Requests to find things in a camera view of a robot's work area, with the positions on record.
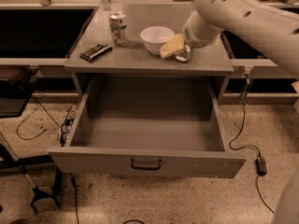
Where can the power strip on floor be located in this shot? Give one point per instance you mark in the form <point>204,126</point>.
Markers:
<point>65,127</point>

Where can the black snack bar wrapper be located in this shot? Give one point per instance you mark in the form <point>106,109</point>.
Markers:
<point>94,52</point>

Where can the black drawer handle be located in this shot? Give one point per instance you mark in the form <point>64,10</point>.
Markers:
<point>145,166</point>

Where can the grey open drawer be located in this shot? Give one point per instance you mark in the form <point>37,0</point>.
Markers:
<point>173,119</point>

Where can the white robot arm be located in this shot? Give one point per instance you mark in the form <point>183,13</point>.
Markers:
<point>271,31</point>

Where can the white green upright can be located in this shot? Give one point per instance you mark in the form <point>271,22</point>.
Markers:
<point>118,26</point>

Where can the black tripod stand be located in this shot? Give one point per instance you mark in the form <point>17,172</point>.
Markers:
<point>9,156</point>

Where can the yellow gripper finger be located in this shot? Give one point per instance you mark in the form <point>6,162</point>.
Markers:
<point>173,46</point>

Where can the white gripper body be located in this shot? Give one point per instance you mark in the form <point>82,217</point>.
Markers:
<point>191,36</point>

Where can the grey cabinet counter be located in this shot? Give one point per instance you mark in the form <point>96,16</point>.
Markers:
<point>134,58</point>

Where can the white bowl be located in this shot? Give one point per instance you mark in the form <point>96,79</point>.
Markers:
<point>155,37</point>

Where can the green soda can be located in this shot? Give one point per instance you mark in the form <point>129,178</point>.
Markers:
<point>185,55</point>

